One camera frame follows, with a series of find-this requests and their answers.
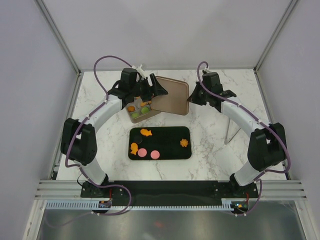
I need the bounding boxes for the pink macaron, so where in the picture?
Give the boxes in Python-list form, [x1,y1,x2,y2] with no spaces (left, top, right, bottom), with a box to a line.
[150,150,160,160]
[137,148,148,158]

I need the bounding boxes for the aluminium frame rail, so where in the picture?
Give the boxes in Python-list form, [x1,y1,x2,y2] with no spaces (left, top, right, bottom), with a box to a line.
[35,180,307,212]

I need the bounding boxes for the purple cable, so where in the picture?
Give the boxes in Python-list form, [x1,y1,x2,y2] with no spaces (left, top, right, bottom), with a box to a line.
[64,55,136,216]
[196,60,292,218]

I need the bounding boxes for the gold tin lid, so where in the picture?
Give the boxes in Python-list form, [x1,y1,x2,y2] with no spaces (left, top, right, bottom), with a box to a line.
[151,76,189,116]

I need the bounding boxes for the orange fish cookie upper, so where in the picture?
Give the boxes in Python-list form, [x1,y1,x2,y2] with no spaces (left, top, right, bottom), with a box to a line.
[140,128,153,137]

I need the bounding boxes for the orange fish cookie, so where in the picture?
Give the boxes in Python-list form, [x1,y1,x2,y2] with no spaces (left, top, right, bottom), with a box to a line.
[140,128,153,137]
[130,142,139,155]

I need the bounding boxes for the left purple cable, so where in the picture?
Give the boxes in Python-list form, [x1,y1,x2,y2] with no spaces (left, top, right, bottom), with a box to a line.
[64,55,136,216]

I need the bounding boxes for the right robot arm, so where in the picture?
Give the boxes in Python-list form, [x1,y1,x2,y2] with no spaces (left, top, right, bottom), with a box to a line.
[187,69,290,198]

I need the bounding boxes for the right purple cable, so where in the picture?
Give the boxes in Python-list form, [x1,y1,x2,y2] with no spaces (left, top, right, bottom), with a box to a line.
[196,60,292,218]

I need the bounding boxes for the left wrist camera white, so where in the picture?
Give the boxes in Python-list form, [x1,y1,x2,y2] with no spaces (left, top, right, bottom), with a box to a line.
[130,64,148,82]

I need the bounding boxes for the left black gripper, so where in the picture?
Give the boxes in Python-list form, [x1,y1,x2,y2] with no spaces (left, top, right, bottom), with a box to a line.
[130,74,168,103]

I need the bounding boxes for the orange flower cookie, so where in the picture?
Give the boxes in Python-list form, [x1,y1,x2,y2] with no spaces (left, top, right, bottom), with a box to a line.
[179,138,189,148]

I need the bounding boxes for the orange fish cookie lower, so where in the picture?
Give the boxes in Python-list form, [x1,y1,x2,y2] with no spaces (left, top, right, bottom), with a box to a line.
[130,142,139,155]

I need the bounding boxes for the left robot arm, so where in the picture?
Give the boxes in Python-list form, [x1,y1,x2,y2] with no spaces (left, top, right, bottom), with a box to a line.
[60,67,168,197]

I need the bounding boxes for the gold cookie tin box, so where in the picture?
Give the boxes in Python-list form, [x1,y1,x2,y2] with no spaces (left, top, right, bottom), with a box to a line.
[125,97,161,124]

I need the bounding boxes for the black sandwich cookie left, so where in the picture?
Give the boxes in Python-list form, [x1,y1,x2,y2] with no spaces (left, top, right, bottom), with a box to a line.
[133,135,143,144]

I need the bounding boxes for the pink macaron left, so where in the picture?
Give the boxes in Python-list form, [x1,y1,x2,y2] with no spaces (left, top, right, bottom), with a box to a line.
[137,148,148,158]

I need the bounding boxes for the dark green tray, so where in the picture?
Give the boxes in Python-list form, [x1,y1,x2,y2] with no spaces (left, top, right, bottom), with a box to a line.
[127,126,192,161]

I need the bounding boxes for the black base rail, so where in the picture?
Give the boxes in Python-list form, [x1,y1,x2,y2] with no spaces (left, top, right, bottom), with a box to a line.
[80,180,258,207]

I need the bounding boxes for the pink macaron right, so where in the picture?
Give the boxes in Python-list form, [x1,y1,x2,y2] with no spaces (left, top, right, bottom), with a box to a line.
[150,150,160,160]

